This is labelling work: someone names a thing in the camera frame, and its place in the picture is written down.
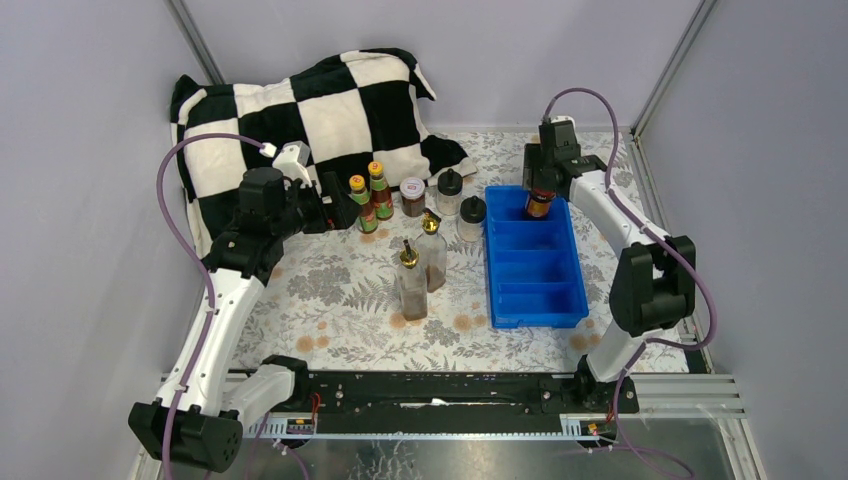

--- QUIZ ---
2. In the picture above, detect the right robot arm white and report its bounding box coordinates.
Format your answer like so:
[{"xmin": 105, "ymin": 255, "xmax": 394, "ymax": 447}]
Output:
[{"xmin": 522, "ymin": 116, "xmax": 695, "ymax": 412}]

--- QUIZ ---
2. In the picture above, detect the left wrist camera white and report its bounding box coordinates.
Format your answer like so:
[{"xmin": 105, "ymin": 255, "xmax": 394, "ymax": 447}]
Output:
[{"xmin": 272, "ymin": 141, "xmax": 312, "ymax": 186}]

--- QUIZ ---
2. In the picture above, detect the yellow cap sauce bottle front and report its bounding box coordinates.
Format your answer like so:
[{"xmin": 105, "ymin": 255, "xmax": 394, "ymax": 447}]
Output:
[{"xmin": 349, "ymin": 175, "xmax": 379, "ymax": 234}]

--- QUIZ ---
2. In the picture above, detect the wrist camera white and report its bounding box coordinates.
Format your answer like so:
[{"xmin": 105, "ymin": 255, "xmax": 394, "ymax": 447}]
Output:
[
  {"xmin": 272, "ymin": 141, "xmax": 312, "ymax": 186},
  {"xmin": 549, "ymin": 115, "xmax": 576, "ymax": 128}
]

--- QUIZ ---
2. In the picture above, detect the glass oil bottle rear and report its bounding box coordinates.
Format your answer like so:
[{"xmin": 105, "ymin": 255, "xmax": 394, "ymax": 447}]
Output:
[{"xmin": 414, "ymin": 208, "xmax": 447, "ymax": 293}]

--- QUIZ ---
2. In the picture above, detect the floral tablecloth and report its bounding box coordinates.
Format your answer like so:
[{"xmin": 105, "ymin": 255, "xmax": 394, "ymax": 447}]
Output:
[{"xmin": 228, "ymin": 131, "xmax": 690, "ymax": 373}]

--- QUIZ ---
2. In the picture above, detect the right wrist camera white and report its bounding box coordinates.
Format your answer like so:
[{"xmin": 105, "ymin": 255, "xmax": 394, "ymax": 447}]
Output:
[{"xmin": 549, "ymin": 115, "xmax": 576, "ymax": 128}]

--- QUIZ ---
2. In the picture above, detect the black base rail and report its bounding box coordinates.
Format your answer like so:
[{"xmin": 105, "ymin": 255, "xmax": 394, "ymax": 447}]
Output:
[{"xmin": 272, "ymin": 370, "xmax": 639, "ymax": 436}]

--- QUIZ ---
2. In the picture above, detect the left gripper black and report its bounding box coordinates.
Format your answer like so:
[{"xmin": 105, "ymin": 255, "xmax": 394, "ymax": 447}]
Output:
[{"xmin": 271, "ymin": 172, "xmax": 363, "ymax": 242}]

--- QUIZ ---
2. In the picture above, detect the black lid shaker jar front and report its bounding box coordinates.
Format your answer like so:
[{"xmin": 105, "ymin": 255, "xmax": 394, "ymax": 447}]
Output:
[{"xmin": 457, "ymin": 196, "xmax": 487, "ymax": 242}]

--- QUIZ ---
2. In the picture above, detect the yellow cap sauce bottle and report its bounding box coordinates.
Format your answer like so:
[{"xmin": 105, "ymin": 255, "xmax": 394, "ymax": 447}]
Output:
[
  {"xmin": 349, "ymin": 175, "xmax": 379, "ymax": 234},
  {"xmin": 368, "ymin": 161, "xmax": 394, "ymax": 221}
]

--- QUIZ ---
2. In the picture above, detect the glass oil bottle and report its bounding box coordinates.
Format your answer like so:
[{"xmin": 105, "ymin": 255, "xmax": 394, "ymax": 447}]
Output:
[
  {"xmin": 397, "ymin": 239, "xmax": 428, "ymax": 321},
  {"xmin": 414, "ymin": 208, "xmax": 447, "ymax": 293}
]

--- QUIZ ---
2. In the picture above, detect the black white checkered blanket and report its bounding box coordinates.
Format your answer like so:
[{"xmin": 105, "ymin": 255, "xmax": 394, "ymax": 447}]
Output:
[{"xmin": 170, "ymin": 48, "xmax": 477, "ymax": 257}]

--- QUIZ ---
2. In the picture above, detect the red lid chili sauce jar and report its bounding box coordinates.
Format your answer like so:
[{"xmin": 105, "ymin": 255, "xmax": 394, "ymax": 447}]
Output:
[{"xmin": 524, "ymin": 188, "xmax": 556, "ymax": 220}]

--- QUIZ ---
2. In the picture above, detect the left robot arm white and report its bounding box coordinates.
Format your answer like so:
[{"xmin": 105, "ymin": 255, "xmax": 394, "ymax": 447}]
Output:
[{"xmin": 128, "ymin": 167, "xmax": 359, "ymax": 472}]

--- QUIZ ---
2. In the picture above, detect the blue plastic divided bin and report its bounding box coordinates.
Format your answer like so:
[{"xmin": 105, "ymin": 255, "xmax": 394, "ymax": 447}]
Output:
[{"xmin": 484, "ymin": 185, "xmax": 589, "ymax": 329}]

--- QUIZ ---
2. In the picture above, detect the white lid brown sauce jar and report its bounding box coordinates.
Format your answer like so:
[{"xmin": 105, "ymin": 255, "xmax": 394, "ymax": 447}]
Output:
[{"xmin": 399, "ymin": 177, "xmax": 426, "ymax": 217}]

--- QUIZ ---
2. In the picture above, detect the yellow cap sauce bottle rear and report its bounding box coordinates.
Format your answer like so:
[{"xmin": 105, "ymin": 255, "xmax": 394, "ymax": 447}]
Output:
[{"xmin": 368, "ymin": 161, "xmax": 394, "ymax": 221}]

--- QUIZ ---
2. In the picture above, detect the black lid shaker jar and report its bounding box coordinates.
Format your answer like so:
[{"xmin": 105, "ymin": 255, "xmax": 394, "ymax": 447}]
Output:
[
  {"xmin": 457, "ymin": 196, "xmax": 487, "ymax": 242},
  {"xmin": 436, "ymin": 168, "xmax": 463, "ymax": 216}
]

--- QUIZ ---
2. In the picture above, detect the glass oil bottle front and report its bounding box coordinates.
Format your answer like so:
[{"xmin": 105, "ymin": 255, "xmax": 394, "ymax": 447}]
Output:
[{"xmin": 397, "ymin": 239, "xmax": 428, "ymax": 321}]

